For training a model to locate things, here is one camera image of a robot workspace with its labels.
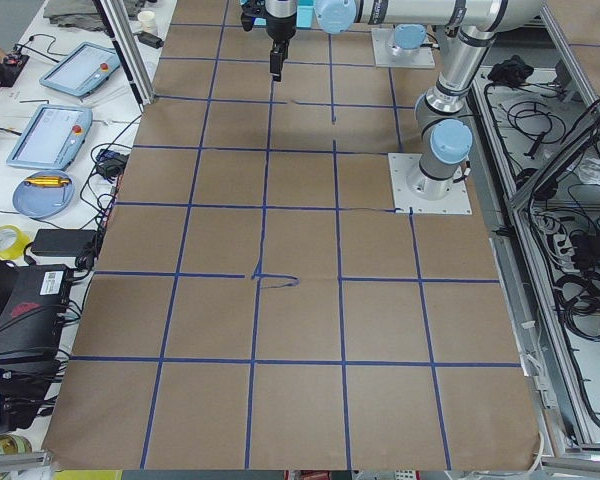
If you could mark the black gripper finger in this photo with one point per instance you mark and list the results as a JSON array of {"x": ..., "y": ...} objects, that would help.
[{"x": 277, "y": 57}]

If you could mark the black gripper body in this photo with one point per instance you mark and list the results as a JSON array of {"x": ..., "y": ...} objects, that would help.
[{"x": 279, "y": 29}]

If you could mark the light blue plastic bin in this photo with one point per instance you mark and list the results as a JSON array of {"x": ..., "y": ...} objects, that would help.
[{"x": 304, "y": 18}]

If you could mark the white paper cup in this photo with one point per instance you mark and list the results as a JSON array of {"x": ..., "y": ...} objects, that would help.
[{"x": 148, "y": 22}]

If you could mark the upper teach pendant tablet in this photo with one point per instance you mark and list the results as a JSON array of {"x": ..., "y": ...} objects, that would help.
[{"x": 83, "y": 71}]

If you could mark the teach pendant tablet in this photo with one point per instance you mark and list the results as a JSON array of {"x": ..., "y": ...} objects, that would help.
[
  {"x": 83, "y": 71},
  {"x": 52, "y": 138}
]

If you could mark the black cloth bundle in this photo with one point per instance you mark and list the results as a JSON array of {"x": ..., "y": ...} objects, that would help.
[{"x": 512, "y": 72}]

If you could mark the lower teach pendant tablet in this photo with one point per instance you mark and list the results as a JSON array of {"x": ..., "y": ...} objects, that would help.
[{"x": 52, "y": 138}]

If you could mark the blue bowl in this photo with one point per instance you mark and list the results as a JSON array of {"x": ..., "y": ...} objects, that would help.
[{"x": 42, "y": 203}]

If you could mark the black power adapter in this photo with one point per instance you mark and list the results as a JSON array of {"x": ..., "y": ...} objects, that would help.
[{"x": 62, "y": 242}]

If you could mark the yellow tape roll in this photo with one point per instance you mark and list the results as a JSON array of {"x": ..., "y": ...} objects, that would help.
[{"x": 12, "y": 242}]

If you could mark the black computer box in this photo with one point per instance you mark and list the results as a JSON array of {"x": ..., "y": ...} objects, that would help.
[{"x": 32, "y": 302}]

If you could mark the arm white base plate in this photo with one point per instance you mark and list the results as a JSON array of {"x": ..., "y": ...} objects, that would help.
[
  {"x": 424, "y": 59},
  {"x": 415, "y": 193}
]

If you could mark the aluminium profile post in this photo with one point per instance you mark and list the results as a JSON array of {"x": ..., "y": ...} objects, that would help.
[{"x": 116, "y": 25}]

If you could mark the aluminium frame rack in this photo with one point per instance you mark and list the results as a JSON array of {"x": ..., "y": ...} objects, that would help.
[{"x": 541, "y": 155}]

